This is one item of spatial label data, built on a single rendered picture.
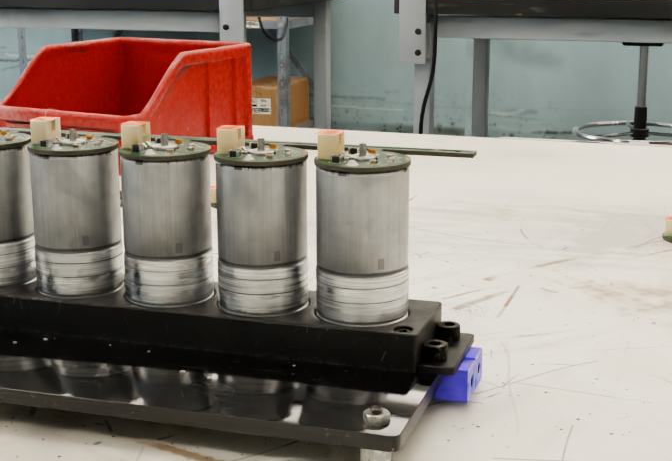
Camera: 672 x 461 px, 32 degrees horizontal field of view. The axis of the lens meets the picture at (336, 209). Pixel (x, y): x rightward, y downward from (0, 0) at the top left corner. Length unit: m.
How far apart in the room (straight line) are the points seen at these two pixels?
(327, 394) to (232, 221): 0.05
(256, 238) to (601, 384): 0.10
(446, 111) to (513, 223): 4.33
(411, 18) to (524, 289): 2.25
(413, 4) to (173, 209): 2.34
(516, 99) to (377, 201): 4.47
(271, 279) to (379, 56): 4.58
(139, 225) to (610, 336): 0.15
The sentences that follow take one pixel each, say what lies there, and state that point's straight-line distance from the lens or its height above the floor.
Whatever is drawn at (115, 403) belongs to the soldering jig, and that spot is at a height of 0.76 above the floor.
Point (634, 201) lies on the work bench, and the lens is 0.55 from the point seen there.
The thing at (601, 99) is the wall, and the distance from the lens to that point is 4.71.
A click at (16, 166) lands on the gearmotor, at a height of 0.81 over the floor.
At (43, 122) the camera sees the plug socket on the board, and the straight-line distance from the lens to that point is 0.33.
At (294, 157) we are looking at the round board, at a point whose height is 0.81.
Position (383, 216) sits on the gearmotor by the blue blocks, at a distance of 0.29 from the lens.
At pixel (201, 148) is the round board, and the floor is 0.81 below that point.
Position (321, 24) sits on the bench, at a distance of 3.39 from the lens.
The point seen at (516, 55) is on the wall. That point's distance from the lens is 4.74.
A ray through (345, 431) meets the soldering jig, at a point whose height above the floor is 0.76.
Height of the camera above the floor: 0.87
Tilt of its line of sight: 13 degrees down
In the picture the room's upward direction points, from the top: straight up
